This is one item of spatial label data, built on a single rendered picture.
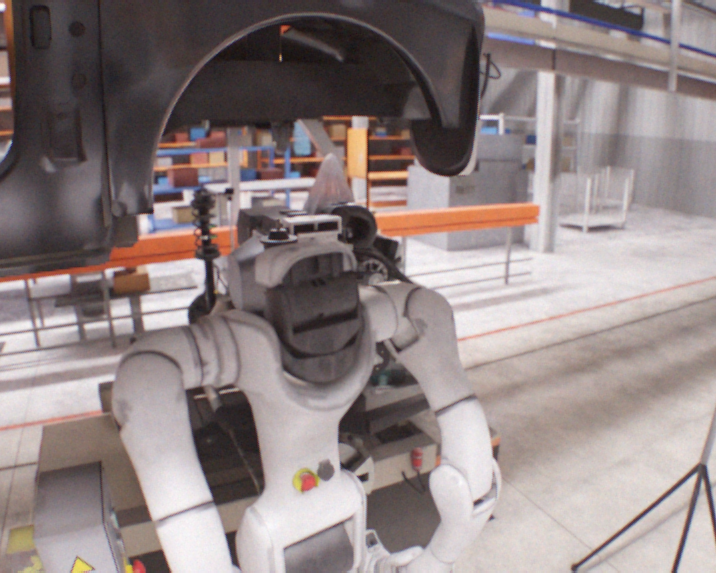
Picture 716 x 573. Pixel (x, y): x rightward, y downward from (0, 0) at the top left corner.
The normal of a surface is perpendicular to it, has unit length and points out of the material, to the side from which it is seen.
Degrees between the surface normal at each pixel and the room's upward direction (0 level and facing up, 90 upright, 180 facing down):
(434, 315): 57
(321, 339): 84
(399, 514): 90
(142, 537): 90
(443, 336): 64
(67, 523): 0
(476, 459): 78
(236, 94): 90
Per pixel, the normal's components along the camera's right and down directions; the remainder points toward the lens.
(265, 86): 0.40, 0.27
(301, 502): 0.59, 0.18
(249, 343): -0.49, 0.22
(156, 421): 0.48, -0.21
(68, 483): 0.00, -0.96
